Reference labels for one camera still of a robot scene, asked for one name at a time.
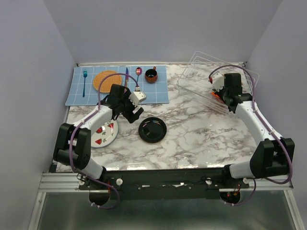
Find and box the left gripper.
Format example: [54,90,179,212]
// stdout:
[118,91,144,123]

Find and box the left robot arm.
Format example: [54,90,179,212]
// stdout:
[53,84,146,189]

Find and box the aluminium frame rail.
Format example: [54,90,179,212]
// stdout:
[39,171,293,192]

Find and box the iridescent knife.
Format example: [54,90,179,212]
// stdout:
[124,68,129,87]

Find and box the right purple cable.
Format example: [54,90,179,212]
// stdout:
[208,65,295,207]

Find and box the brown ceramic mug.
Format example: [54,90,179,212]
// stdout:
[144,66,158,84]

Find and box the watermelon pattern plate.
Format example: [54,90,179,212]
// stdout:
[91,120,119,148]

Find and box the purple cable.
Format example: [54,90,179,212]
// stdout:
[208,65,295,207]
[68,73,140,209]

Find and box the iridescent spoon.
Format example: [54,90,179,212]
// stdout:
[135,67,142,86]

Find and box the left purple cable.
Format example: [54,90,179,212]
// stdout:
[68,73,140,209]

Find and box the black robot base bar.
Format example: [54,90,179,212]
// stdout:
[79,168,249,200]

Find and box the blue grid placemat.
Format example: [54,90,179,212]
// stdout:
[65,65,169,106]

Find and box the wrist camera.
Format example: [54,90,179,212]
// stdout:
[129,91,147,106]
[209,72,224,92]

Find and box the woven orange trivet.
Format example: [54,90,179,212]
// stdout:
[93,70,122,93]

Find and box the blue fork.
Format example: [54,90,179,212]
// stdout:
[83,69,87,97]

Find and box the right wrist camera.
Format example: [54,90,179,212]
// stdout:
[209,72,224,92]

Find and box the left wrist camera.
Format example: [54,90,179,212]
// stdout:
[129,91,147,106]

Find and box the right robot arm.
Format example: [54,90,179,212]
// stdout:
[210,72,295,188]

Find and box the orange plate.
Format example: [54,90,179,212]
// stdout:
[211,92,221,100]

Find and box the black plate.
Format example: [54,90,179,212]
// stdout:
[138,117,167,144]

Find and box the white wire dish rack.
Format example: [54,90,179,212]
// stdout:
[177,51,260,114]

